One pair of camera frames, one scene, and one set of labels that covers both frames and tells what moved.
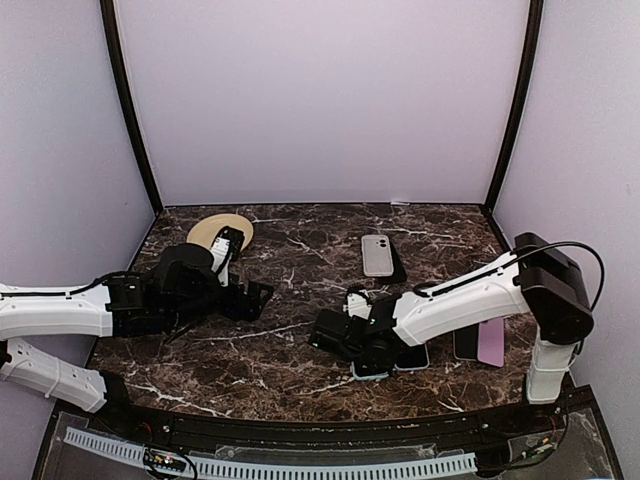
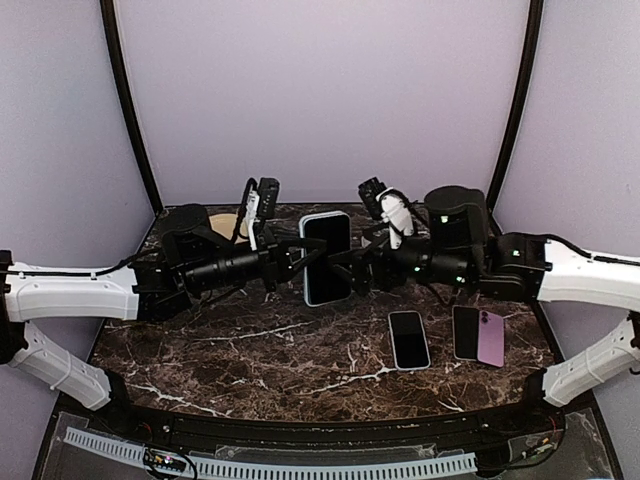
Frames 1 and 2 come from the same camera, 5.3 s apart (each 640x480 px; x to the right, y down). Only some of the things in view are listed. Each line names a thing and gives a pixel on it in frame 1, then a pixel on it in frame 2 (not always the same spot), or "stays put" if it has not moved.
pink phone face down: [491, 342] stays put
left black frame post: [112, 32] stays put
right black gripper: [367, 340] → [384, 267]
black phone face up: [465, 343] stays put
